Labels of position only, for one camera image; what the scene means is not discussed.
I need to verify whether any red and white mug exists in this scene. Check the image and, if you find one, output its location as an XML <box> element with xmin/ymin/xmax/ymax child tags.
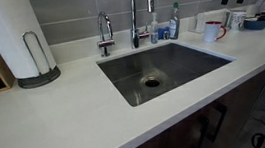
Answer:
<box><xmin>201</xmin><ymin>18</ymin><xmax>229</xmax><ymax>45</ymax></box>

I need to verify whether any stainless steel sink basin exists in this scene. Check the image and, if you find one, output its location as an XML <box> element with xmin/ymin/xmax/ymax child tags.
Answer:
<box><xmin>94</xmin><ymin>34</ymin><xmax>241</xmax><ymax>112</ymax></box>

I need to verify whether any round sink drain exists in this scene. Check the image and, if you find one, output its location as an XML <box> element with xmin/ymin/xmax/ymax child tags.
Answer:
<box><xmin>140</xmin><ymin>74</ymin><xmax>164</xmax><ymax>91</ymax></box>

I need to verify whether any patterned paper cup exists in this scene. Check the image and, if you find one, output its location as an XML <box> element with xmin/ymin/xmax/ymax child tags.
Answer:
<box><xmin>228</xmin><ymin>10</ymin><xmax>250</xmax><ymax>33</ymax></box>

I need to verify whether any blue bowl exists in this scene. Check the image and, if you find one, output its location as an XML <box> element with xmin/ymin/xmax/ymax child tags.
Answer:
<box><xmin>242</xmin><ymin>14</ymin><xmax>265</xmax><ymax>33</ymax></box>

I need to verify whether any clear acrylic stand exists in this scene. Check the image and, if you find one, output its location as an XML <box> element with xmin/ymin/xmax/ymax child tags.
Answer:
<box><xmin>185</xmin><ymin>6</ymin><xmax>236</xmax><ymax>35</ymax></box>

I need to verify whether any green-capped dish soap bottle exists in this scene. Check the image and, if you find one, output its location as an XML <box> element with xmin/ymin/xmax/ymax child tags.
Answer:
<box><xmin>165</xmin><ymin>1</ymin><xmax>184</xmax><ymax>42</ymax></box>

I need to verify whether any blue sponge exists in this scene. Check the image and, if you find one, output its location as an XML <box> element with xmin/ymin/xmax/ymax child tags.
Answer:
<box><xmin>156</xmin><ymin>25</ymin><xmax>172</xmax><ymax>42</ymax></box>

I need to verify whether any clear soap pump bottle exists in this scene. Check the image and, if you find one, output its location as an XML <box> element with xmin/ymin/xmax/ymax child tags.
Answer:
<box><xmin>147</xmin><ymin>11</ymin><xmax>162</xmax><ymax>46</ymax></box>

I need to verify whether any tall chrome gooseneck faucet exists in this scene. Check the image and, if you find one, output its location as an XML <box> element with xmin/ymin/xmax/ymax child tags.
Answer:
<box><xmin>126</xmin><ymin>0</ymin><xmax>161</xmax><ymax>50</ymax></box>

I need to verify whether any small chrome faucet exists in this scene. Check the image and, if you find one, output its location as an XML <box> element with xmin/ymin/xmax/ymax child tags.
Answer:
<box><xmin>93</xmin><ymin>9</ymin><xmax>118</xmax><ymax>59</ymax></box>

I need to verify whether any dark lower cabinet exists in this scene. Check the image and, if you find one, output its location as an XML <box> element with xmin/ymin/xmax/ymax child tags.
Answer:
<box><xmin>96</xmin><ymin>58</ymin><xmax>265</xmax><ymax>148</ymax></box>

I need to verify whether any white paper towel roll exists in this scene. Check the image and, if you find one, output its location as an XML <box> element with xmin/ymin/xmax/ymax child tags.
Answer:
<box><xmin>0</xmin><ymin>0</ymin><xmax>59</xmax><ymax>83</ymax></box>

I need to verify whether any black cabinet handle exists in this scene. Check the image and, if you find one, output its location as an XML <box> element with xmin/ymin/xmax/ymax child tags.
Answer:
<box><xmin>202</xmin><ymin>100</ymin><xmax>232</xmax><ymax>144</ymax></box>
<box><xmin>187</xmin><ymin>115</ymin><xmax>213</xmax><ymax>148</ymax></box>

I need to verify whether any wire paper towel holder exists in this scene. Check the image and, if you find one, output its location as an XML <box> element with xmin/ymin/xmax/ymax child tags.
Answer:
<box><xmin>11</xmin><ymin>26</ymin><xmax>63</xmax><ymax>91</ymax></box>

